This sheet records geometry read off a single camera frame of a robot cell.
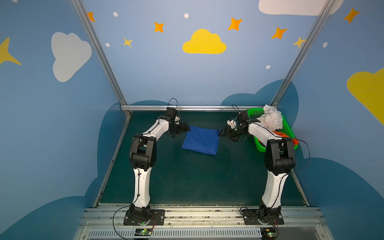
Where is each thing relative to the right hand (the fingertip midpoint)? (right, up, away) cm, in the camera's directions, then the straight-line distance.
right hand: (223, 135), depth 97 cm
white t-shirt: (+36, +12, +7) cm, 38 cm away
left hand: (-24, +3, +3) cm, 25 cm away
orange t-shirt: (+45, -4, -4) cm, 45 cm away
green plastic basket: (+45, +4, +7) cm, 46 cm away
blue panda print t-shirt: (-14, -4, +5) cm, 16 cm away
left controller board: (-44, -46, -26) cm, 69 cm away
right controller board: (+17, -47, -26) cm, 56 cm away
